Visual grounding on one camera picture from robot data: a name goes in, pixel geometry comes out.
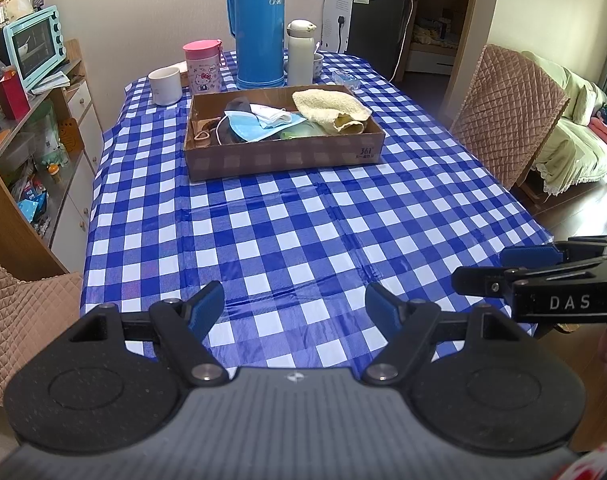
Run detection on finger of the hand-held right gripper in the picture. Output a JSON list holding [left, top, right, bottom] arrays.
[[500, 236, 607, 267], [452, 257, 607, 297]]

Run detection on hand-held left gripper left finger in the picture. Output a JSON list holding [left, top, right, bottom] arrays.
[[68, 280, 230, 387]]

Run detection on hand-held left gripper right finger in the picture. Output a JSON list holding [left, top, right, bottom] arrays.
[[363, 281, 534, 386]]

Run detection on cardboard box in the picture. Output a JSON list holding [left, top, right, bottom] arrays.
[[183, 84, 387, 182]]

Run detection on blue face mask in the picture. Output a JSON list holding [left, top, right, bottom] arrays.
[[218, 110, 308, 143]]

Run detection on light green cloth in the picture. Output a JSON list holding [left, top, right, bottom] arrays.
[[278, 122, 329, 140]]

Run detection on white face mask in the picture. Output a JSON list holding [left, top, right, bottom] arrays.
[[250, 104, 293, 128]]

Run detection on yellow towel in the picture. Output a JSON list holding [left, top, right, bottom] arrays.
[[292, 88, 373, 136]]

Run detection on blue checkered tablecloth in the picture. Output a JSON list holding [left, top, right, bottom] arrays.
[[80, 50, 554, 396]]

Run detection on green covered sofa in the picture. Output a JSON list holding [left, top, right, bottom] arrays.
[[521, 50, 607, 196]]

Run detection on brown quilted chair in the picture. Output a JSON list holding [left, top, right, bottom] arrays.
[[451, 44, 570, 191], [0, 250, 84, 406]]

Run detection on red white printed clothing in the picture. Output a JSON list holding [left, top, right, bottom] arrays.
[[553, 442, 607, 480]]

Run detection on teal snack packet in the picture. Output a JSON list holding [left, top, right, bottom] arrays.
[[18, 191, 49, 223]]

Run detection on wooden cabinet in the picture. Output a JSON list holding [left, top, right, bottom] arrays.
[[0, 39, 104, 281]]

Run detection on white mug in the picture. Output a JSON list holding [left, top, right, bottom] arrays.
[[148, 66, 183, 107]]

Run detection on bed with bedding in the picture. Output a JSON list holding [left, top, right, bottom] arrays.
[[408, 20, 459, 73]]

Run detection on pink printed mug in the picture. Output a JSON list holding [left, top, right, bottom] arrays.
[[183, 39, 227, 95]]

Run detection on white bottle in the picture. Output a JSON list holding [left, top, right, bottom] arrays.
[[286, 20, 317, 87]]

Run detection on white papers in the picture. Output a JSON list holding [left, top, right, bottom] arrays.
[[30, 71, 71, 95]]

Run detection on blue thermos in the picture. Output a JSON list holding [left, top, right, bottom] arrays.
[[226, 0, 288, 91]]

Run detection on black refrigerator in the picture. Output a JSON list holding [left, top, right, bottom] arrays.
[[319, 0, 414, 81]]

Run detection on red box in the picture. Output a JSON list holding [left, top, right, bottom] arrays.
[[0, 74, 31, 121]]

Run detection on teal toaster oven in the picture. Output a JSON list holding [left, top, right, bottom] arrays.
[[3, 6, 66, 92]]

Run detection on white cable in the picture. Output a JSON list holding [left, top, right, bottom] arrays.
[[393, 0, 415, 81]]

